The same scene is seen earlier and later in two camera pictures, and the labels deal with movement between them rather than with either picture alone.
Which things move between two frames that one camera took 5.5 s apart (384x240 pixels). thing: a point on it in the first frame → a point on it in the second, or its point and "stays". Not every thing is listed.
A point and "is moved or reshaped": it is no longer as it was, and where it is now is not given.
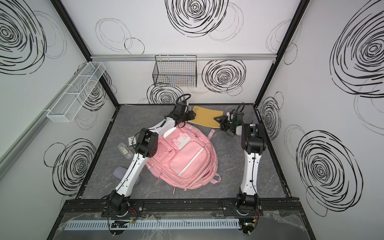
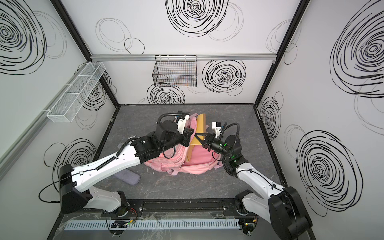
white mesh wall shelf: (75, 93) stays
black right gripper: (224, 123) → (207, 142)
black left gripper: (186, 115) → (186, 137)
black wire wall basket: (175, 70) stays
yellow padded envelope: (206, 116) → (201, 125)
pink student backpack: (186, 158) is moved or reshaped
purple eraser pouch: (119, 172) stays
